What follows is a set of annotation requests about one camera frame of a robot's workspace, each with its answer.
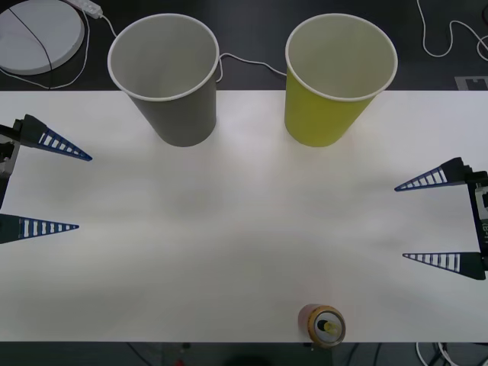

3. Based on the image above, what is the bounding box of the white power strip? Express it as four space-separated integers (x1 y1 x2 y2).
63 0 104 18

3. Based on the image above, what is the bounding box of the yellow-green plastic waste bin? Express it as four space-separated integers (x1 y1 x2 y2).
284 13 399 149

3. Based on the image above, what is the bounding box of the thin white cable loop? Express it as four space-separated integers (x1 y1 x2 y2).
0 10 92 90

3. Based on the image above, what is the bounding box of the white cable bundle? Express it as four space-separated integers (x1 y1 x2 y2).
414 341 488 366

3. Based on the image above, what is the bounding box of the black cable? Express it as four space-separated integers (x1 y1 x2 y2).
8 6 54 91

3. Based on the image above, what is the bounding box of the white round disc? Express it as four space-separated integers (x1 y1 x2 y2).
0 0 86 75

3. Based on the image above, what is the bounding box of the gold and red drink can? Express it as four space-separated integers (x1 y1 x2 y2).
297 303 347 350

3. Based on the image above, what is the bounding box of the grey plastic waste bin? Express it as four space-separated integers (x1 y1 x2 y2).
107 13 220 148

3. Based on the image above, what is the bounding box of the white power strip cable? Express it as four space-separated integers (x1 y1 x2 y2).
100 13 287 83

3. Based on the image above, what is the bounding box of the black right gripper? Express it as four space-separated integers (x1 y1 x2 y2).
394 156 488 282

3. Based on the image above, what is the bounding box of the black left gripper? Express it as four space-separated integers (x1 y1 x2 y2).
0 114 94 246

